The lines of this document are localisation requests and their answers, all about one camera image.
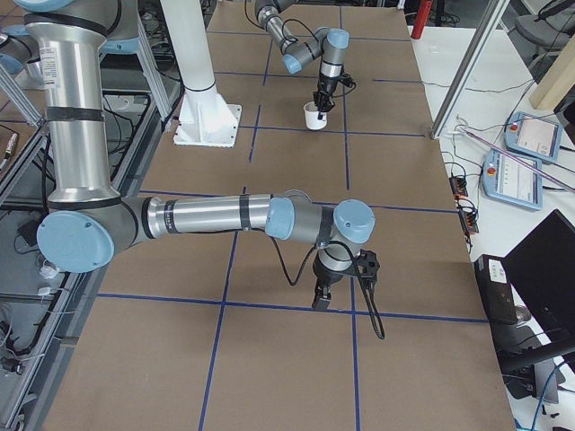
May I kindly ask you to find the stick with white hook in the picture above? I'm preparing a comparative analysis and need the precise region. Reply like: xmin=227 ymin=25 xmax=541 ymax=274
xmin=455 ymin=115 xmax=574 ymax=193

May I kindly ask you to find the white smiley face mug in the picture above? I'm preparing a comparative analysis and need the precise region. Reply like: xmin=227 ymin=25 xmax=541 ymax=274
xmin=303 ymin=101 xmax=328 ymax=131

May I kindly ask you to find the teach pendant tablet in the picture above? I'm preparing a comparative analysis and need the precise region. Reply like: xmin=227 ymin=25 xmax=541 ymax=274
xmin=504 ymin=111 xmax=563 ymax=164
xmin=482 ymin=149 xmax=543 ymax=211

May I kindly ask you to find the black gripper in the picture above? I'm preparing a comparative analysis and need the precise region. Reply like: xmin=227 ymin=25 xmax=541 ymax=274
xmin=313 ymin=75 xmax=339 ymax=121
xmin=311 ymin=251 xmax=355 ymax=311

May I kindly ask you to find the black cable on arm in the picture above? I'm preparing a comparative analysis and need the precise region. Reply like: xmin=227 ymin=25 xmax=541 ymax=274
xmin=269 ymin=233 xmax=387 ymax=341
xmin=244 ymin=0 xmax=356 ymax=98

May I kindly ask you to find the far teach pendant tablet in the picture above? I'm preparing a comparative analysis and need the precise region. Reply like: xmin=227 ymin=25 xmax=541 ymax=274
xmin=504 ymin=111 xmax=563 ymax=164

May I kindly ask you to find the aluminium frame post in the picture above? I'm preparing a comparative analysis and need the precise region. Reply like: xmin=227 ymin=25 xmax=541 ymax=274
xmin=430 ymin=0 xmax=510 ymax=139

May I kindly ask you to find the near teach pendant tablet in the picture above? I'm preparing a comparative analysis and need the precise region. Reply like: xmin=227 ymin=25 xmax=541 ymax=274
xmin=482 ymin=149 xmax=543 ymax=211

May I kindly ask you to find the white pedestal column with base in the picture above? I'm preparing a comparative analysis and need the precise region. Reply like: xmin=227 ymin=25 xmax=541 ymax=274
xmin=161 ymin=0 xmax=242 ymax=148

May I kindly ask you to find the black laptop computer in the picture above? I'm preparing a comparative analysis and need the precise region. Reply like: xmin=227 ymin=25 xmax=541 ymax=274
xmin=473 ymin=209 xmax=574 ymax=374

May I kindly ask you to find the black orange connector box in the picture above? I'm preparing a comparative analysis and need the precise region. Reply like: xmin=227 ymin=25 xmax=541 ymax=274
xmin=449 ymin=175 xmax=468 ymax=198

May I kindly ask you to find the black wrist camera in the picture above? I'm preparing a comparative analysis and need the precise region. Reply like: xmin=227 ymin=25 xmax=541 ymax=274
xmin=356 ymin=249 xmax=380 ymax=283
xmin=339 ymin=73 xmax=357 ymax=91

